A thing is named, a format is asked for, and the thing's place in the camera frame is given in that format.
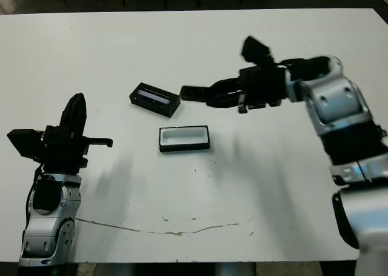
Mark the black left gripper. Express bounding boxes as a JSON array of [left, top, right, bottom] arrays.
[[35, 93, 113, 175]]

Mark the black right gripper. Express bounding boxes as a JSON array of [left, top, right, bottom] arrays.
[[206, 64, 289, 115]]

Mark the black slim camera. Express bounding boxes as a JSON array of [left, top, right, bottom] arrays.
[[179, 84, 210, 103]]

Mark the black box lid silver print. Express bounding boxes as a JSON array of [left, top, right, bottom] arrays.
[[129, 81, 182, 118]]

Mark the black box base white insert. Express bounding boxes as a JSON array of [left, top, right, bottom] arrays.
[[158, 124, 210, 153]]

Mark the silver left robot leg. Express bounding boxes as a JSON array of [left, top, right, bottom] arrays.
[[113, 262, 136, 276]]

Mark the silver robot leg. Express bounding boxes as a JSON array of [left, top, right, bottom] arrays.
[[216, 262, 256, 276], [113, 262, 136, 276]]

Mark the silver right robot leg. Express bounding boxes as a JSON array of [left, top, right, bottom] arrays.
[[216, 262, 256, 276]]

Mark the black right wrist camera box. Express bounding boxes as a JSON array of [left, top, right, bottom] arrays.
[[241, 35, 275, 68]]

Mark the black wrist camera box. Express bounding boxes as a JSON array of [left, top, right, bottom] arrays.
[[6, 129, 48, 161], [241, 35, 275, 68]]

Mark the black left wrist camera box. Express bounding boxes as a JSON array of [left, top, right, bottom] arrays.
[[6, 129, 48, 161]]

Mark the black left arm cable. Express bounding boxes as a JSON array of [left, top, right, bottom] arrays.
[[25, 166, 42, 225]]

